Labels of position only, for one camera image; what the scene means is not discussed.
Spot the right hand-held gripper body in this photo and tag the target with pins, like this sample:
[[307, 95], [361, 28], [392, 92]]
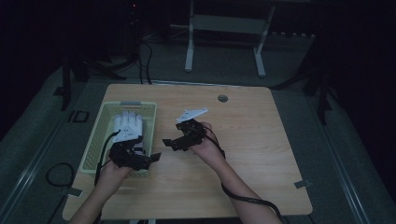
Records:
[[193, 133]]

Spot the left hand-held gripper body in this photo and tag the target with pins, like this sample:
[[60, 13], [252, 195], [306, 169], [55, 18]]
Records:
[[129, 155]]

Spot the pale green plastic basket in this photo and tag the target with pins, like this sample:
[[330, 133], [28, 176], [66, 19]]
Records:
[[99, 133]]

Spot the person's right hand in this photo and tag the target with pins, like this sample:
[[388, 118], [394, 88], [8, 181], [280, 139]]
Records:
[[210, 151]]

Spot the person's left hand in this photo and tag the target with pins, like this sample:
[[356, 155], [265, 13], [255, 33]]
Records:
[[112, 174]]

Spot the grey round table grommet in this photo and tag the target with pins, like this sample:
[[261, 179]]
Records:
[[223, 98]]

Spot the grey tape piece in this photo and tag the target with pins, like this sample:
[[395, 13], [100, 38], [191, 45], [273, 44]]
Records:
[[302, 184], [72, 192]]

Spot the black floor stand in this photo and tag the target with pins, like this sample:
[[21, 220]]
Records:
[[322, 93], [66, 84]]

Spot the metal floor strip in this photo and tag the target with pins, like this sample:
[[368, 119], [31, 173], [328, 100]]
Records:
[[28, 177], [342, 174]]

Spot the white metal stand frame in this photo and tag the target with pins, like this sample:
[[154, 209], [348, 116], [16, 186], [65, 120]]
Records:
[[227, 24]]

